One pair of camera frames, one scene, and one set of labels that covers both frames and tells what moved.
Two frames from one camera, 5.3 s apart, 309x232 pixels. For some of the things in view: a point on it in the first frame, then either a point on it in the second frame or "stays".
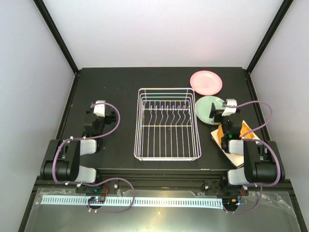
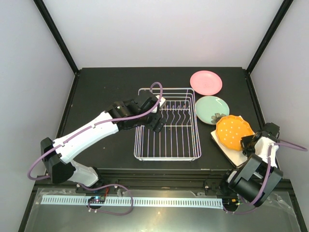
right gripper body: x=217 y=112 → x=248 y=148
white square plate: x=237 y=161 stays
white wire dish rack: x=167 y=127 stays
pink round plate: x=206 y=82 stays
